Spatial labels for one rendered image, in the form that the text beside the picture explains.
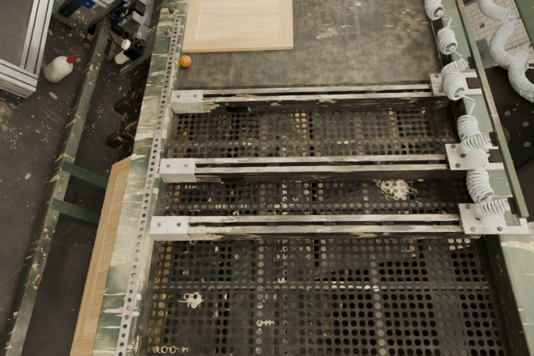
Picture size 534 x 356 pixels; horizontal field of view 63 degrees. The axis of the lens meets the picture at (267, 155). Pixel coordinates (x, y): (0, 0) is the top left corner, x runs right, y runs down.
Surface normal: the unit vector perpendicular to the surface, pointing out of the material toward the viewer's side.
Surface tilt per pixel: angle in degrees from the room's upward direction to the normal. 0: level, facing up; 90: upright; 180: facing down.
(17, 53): 0
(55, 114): 0
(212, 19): 55
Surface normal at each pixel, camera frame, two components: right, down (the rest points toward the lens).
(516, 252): -0.06, -0.51
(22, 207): 0.78, -0.30
